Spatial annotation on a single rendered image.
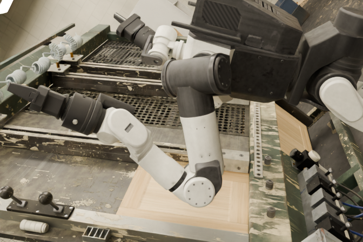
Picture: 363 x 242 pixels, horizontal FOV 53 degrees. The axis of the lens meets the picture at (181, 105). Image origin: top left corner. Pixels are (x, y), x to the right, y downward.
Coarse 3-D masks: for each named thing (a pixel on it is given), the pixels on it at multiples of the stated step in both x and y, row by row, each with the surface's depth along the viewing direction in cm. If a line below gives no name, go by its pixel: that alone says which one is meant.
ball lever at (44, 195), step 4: (44, 192) 100; (48, 192) 100; (40, 196) 99; (44, 196) 99; (48, 196) 99; (52, 196) 101; (40, 200) 99; (44, 200) 99; (48, 200) 99; (44, 204) 99; (48, 204) 100; (52, 204) 104; (56, 208) 107; (60, 208) 108
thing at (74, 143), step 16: (0, 128) 146; (16, 128) 147; (32, 128) 147; (0, 144) 147; (16, 144) 145; (32, 144) 144; (48, 144) 142; (64, 144) 141; (80, 144) 140; (96, 144) 138; (112, 144) 138; (160, 144) 138; (176, 144) 138; (128, 160) 139; (176, 160) 135; (224, 160) 131; (240, 160) 130
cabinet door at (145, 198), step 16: (144, 176) 129; (224, 176) 130; (240, 176) 130; (128, 192) 121; (144, 192) 122; (160, 192) 122; (224, 192) 123; (240, 192) 122; (128, 208) 115; (144, 208) 115; (160, 208) 115; (176, 208) 116; (192, 208) 116; (208, 208) 116; (224, 208) 116; (240, 208) 116; (192, 224) 109; (208, 224) 109; (224, 224) 109; (240, 224) 110
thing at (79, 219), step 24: (0, 216) 111; (24, 216) 109; (72, 216) 108; (96, 216) 108; (120, 216) 109; (144, 240) 105; (168, 240) 103; (192, 240) 102; (216, 240) 101; (240, 240) 101
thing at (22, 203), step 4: (4, 188) 101; (8, 188) 101; (0, 192) 101; (4, 192) 100; (8, 192) 101; (12, 192) 102; (0, 196) 101; (4, 196) 101; (8, 196) 101; (12, 196) 105; (16, 200) 107; (20, 200) 109; (20, 204) 109; (24, 204) 110
